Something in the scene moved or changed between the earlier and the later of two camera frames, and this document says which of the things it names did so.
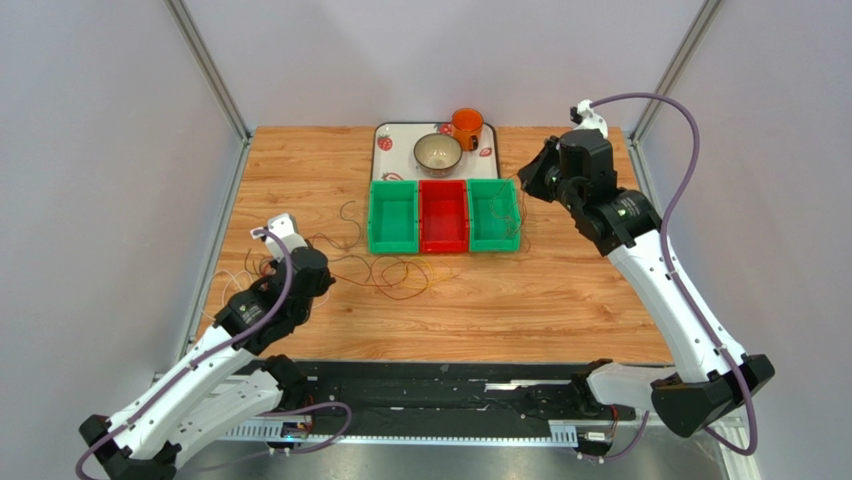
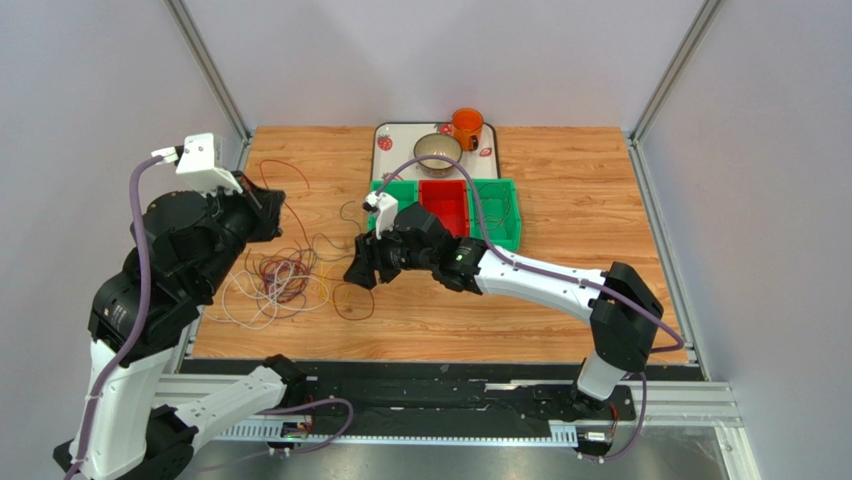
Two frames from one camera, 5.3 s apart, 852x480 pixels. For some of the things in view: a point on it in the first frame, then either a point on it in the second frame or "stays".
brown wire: [525, 210] to [492, 225]
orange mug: [466, 124] stays
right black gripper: [539, 176] to [371, 252]
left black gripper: [326, 281] to [263, 205]
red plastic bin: [443, 216] stays
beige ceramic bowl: [438, 154] stays
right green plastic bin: [493, 215] stays
